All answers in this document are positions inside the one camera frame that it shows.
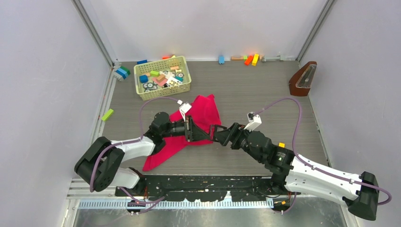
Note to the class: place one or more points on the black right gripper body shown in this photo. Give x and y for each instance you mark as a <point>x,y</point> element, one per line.
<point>241,135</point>

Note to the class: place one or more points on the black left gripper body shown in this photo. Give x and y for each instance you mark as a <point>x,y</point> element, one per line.
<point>188,128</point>

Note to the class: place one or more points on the pink red garment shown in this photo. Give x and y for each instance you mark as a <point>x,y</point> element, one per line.
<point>205,113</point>

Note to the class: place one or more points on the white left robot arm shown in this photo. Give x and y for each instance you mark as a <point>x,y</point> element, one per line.
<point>100,164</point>

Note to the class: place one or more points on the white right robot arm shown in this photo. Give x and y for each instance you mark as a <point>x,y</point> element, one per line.
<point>295,173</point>

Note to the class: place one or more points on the green perforated plastic basket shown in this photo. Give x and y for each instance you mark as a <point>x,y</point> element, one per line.
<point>162,78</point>

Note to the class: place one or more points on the light blue toy block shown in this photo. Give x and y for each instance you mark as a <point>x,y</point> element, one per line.
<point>221,59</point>

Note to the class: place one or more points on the tan wooden block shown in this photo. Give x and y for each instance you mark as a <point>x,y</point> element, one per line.
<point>237,58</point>

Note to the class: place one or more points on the orange toy block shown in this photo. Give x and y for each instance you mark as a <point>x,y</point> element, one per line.
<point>248,60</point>

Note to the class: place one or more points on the brown wooden metronome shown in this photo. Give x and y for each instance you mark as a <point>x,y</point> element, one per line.
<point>301,81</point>

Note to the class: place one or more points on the yellow toy block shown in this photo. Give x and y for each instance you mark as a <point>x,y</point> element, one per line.
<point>255,59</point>

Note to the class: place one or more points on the lime green block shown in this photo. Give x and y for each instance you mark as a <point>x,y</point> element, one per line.
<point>107,115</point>

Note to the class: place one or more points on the blue green block stack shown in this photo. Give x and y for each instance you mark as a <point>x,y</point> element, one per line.
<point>122,73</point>

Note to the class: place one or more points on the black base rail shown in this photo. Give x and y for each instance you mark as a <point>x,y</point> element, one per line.
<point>203,188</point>

